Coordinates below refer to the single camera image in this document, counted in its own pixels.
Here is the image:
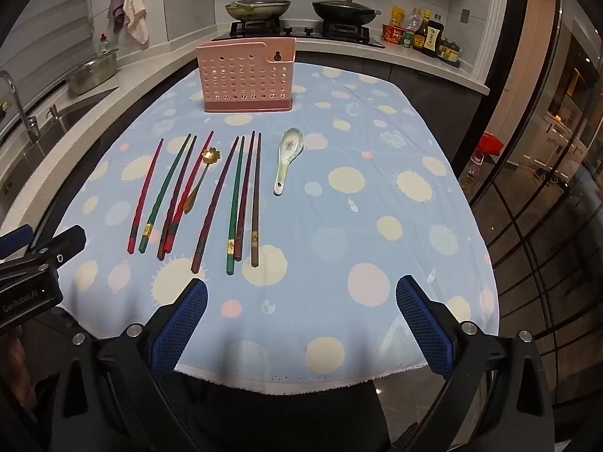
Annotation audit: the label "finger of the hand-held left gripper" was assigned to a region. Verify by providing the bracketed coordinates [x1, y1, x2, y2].
[0, 225, 88, 275]
[0, 226, 34, 261]

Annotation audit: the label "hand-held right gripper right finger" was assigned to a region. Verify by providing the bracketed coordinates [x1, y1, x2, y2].
[391, 275, 557, 452]

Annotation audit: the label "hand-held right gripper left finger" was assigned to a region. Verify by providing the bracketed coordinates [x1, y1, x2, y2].
[57, 278, 208, 452]

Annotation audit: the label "maroon chopstick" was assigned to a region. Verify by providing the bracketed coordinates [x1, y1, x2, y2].
[191, 136, 240, 274]
[157, 136, 197, 261]
[234, 131, 256, 262]

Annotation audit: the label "red chopstick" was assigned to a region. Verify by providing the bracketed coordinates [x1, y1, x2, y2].
[127, 138, 165, 252]
[165, 131, 214, 254]

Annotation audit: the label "green chopstick with gold band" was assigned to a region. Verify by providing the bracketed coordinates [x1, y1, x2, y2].
[225, 136, 246, 276]
[138, 134, 192, 254]

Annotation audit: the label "brown chopstick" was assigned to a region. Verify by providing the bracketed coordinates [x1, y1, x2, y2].
[251, 132, 262, 268]

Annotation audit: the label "gold flower spoon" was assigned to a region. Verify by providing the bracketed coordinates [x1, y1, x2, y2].
[183, 147, 223, 215]

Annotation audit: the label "white ceramic soup spoon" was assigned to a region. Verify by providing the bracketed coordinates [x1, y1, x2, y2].
[273, 127, 305, 197]

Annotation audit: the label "pink perforated utensil holder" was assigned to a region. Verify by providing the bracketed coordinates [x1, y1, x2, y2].
[196, 38, 297, 114]

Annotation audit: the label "person's left hand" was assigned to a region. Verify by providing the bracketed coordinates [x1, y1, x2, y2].
[7, 334, 37, 410]

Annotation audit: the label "chrome kitchen faucet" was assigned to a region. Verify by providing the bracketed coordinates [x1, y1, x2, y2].
[0, 70, 41, 144]

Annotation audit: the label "blue spotted tablecloth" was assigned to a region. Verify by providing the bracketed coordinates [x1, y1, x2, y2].
[61, 63, 500, 394]

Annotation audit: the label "small chrome soap dispenser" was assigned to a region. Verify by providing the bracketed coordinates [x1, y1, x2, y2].
[46, 104, 71, 130]

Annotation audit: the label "steel sink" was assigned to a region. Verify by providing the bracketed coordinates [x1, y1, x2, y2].
[0, 86, 121, 184]

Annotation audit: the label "steel colander pot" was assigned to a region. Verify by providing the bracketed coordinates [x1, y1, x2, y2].
[70, 48, 118, 95]

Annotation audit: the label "black framed glass door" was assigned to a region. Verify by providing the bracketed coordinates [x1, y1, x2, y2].
[471, 0, 603, 452]

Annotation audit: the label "purple hanging cloth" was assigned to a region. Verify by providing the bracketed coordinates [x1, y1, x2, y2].
[109, 0, 130, 34]

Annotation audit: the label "white hanging towel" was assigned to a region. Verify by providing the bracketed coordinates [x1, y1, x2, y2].
[123, 0, 150, 46]

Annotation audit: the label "small dark seasoning jars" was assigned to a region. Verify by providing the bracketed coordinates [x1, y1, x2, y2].
[438, 40, 461, 67]

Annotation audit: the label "large dark sauce bottle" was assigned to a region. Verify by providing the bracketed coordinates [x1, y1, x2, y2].
[422, 14, 444, 57]

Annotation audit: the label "slim dark sauce bottle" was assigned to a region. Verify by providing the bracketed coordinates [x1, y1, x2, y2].
[415, 9, 432, 52]

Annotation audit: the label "beige wok with lid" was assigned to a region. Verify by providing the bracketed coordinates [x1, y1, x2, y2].
[225, 0, 292, 22]

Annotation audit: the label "black gas stove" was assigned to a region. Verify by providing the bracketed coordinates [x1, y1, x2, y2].
[212, 19, 386, 49]

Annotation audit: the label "black wok with lid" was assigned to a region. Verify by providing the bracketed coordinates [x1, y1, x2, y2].
[312, 0, 382, 26]

